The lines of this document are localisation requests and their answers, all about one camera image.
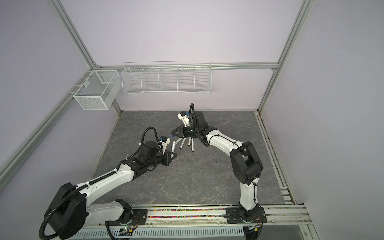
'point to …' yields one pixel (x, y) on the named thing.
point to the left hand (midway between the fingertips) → (175, 156)
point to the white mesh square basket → (99, 90)
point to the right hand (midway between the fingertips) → (171, 134)
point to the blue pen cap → (173, 135)
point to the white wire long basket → (167, 78)
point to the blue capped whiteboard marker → (173, 146)
